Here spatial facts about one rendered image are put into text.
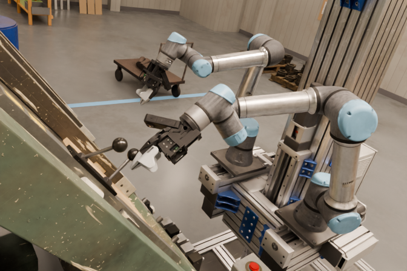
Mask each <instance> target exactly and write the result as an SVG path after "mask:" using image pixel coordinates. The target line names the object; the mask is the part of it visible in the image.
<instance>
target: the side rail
mask: <svg viewBox="0 0 407 271"><path fill-rule="evenodd" d="M0 226H1V227H3V228H4V229H6V230H8V231H10V232H12V233H13V234H15V235H17V236H19V237H21V238H23V239H25V240H27V241H28V242H30V243H32V244H34V245H36V246H38V247H40V248H41V249H44V250H45V251H47V252H49V253H51V254H52V255H54V256H56V257H58V258H60V259H62V260H64V261H66V262H68V263H69V264H71V265H73V266H75V267H77V268H78V269H81V270H83V271H185V270H184V269H183V268H181V266H180V265H178V264H177V263H176V262H175V261H174V260H172V259H171V258H170V257H169V256H168V255H167V254H166V253H165V252H164V251H162V250H161V249H160V248H159V247H158V246H157V245H155V244H154V243H153V242H152V241H151V240H150V239H149V238H148V237H146V236H145V235H144V234H143V233H142V232H141V231H140V230H139V229H138V228H136V227H135V226H134V225H133V224H132V223H130V222H129V221H128V220H127V219H126V218H125V217H124V216H123V215H122V214H120V213H119V212H118V211H117V210H116V209H115V208H114V207H113V206H112V205H110V204H109V203H108V202H107V201H106V200H104V199H103V198H102V197H101V196H100V195H99V194H98V193H97V192H96V191H94V190H93V189H92V188H91V187H89V185H88V184H86V182H84V181H83V180H82V179H81V178H80V177H78V176H77V175H76V174H75V173H74V172H73V171H72V170H71V169H70V168H68V167H67V166H66V165H65V164H63V162H61V161H60V159H58V158H57V157H56V156H55V155H54V154H52V153H51V152H50V151H49V150H48V149H47V148H46V147H45V146H44V145H42V144H41V143H40V142H39V141H37V140H36V139H35V138H34V137H33V136H32V135H31V134H30V133H29V132H28V131H26V130H25V129H24V128H23V127H22V126H21V125H20V124H19V123H18V122H16V121H15V120H14V119H13V118H11V117H10V116H9V115H8V114H7V113H6V112H5V111H4V110H3V109H2V108H0Z"/></svg>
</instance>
